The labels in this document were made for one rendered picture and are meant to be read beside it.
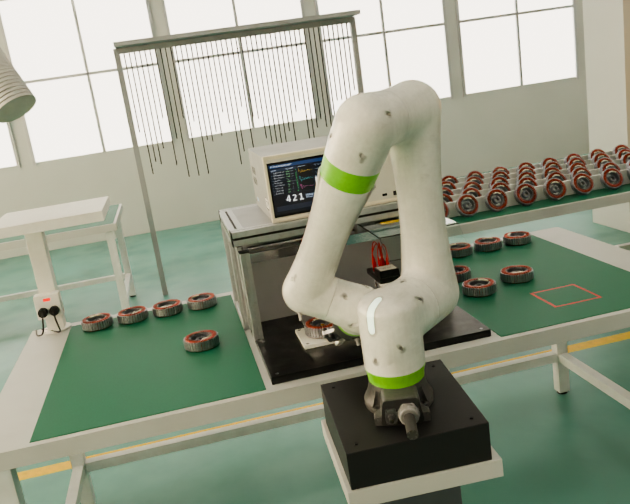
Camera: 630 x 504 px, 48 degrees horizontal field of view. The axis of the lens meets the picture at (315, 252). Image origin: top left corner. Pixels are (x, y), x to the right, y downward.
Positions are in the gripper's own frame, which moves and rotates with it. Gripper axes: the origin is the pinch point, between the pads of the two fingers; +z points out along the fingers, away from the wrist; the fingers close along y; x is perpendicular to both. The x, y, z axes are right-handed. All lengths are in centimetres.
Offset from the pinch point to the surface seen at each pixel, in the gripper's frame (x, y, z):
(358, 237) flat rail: 32.1, 16.9, 17.7
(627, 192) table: 59, 181, 119
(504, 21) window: 415, 391, 524
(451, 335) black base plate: -5.3, 32.8, 5.1
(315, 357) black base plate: -2.6, -6.0, 9.9
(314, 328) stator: 6.8, -3.2, 17.0
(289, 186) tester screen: 50, -2, 11
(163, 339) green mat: 20, -49, 52
